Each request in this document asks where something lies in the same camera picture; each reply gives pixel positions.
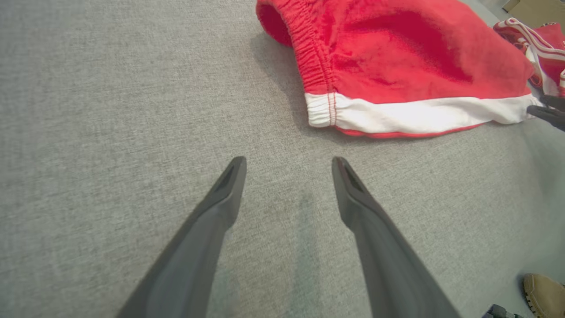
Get brown cardboard box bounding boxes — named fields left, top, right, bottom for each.
left=502, top=0, right=565, bottom=28

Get grey fabric sofa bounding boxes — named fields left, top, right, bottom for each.
left=0, top=0, right=565, bottom=318

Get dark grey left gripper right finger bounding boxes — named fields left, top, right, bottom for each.
left=331, top=156, right=460, bottom=318

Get tan suede boot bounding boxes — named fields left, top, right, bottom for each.
left=523, top=273, right=565, bottom=318

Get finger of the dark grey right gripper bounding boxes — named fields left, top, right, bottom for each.
left=526, top=106, right=565, bottom=132
left=539, top=94, right=565, bottom=112

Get red shorts with white band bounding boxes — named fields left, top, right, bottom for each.
left=255, top=0, right=544, bottom=139

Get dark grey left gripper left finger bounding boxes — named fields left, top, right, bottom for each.
left=116, top=155, right=247, bottom=318

